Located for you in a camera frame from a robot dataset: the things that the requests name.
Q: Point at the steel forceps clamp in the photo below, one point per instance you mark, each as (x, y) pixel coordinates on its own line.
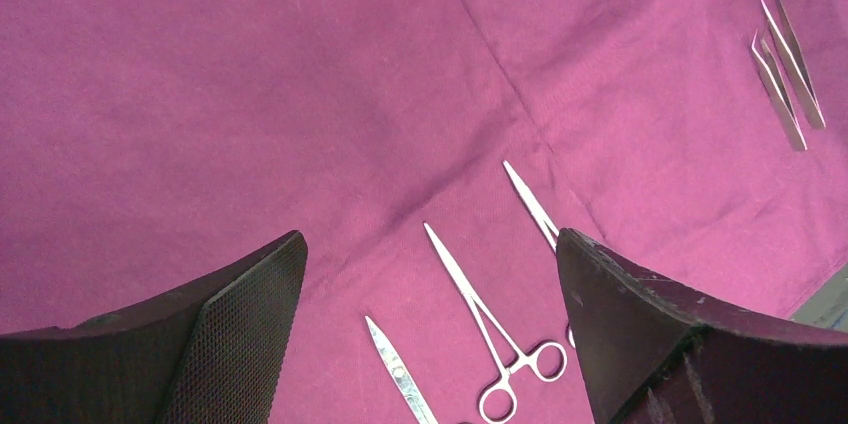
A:
(547, 360)

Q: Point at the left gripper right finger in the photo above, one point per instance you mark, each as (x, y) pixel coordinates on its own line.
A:
(653, 350)

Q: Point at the steel curved tweezers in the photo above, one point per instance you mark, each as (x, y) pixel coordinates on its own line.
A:
(774, 85)

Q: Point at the purple cloth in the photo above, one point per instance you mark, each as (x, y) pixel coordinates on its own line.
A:
(145, 143)

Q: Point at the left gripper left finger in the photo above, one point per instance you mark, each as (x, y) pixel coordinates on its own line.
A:
(208, 351)

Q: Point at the steel hemostat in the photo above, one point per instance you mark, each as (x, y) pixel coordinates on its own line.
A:
(533, 206)

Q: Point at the steel needle holder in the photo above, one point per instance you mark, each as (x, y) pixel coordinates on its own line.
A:
(791, 63)

